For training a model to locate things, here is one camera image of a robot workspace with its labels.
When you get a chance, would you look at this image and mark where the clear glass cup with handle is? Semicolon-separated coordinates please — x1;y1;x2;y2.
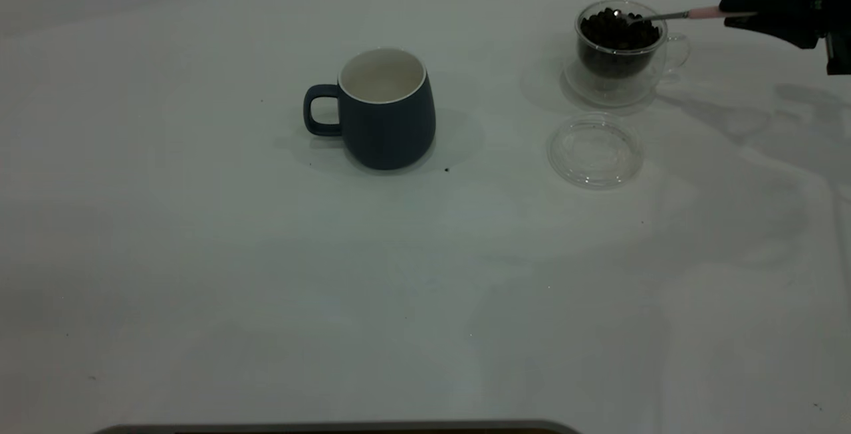
564;0;691;108

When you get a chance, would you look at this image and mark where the pile of coffee beans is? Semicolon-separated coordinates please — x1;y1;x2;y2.
578;9;664;79

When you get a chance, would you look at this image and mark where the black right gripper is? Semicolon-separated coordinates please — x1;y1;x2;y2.
719;0;851;76

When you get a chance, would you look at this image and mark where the clear glass saucer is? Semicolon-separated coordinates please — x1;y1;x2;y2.
547;113;644;189

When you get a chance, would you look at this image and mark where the dark grey ceramic mug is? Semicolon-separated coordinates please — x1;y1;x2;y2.
303;47;437;170

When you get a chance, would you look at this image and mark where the metal spoon with pink handle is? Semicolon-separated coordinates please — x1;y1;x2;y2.
612;7;759;25

